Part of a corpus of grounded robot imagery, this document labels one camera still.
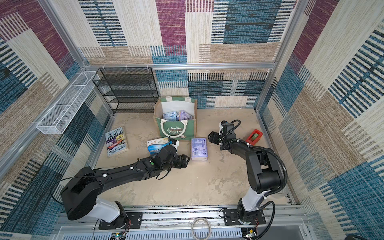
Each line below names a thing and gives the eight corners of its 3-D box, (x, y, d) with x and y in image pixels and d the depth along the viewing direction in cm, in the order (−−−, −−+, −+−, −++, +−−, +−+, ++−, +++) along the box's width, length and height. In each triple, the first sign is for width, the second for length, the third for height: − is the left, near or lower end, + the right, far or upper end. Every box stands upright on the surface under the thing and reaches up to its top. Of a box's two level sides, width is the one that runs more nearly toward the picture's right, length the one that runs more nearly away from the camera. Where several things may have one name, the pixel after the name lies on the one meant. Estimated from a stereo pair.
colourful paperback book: (109, 157, 98) (107, 154, 95) (107, 135, 109) (104, 132, 106) (128, 150, 101) (126, 148, 98) (123, 129, 112) (121, 126, 109)
